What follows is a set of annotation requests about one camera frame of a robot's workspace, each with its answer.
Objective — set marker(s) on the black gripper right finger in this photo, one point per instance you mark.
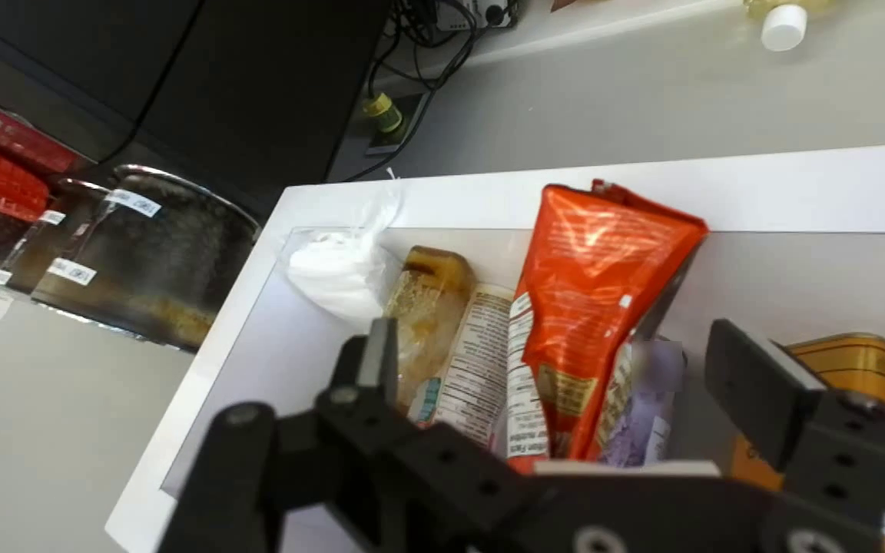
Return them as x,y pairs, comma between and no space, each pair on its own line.
826,444

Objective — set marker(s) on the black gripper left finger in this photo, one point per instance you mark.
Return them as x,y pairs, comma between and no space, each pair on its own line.
256,468

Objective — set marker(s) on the orange snack packet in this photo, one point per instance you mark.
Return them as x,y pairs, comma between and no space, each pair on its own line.
596,261

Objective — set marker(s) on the silver can with label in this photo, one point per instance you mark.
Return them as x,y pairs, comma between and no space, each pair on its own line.
645,422

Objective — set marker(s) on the brown glass jar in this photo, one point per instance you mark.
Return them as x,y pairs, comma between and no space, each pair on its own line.
429,306

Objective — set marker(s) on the clear bag white powder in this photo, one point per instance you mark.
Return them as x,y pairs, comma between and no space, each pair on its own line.
345,270

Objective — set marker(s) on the white plastic bottle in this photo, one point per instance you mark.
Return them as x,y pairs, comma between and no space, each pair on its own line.
785,24

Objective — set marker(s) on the white wall shelf unit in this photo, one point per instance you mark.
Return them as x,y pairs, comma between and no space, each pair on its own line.
792,253

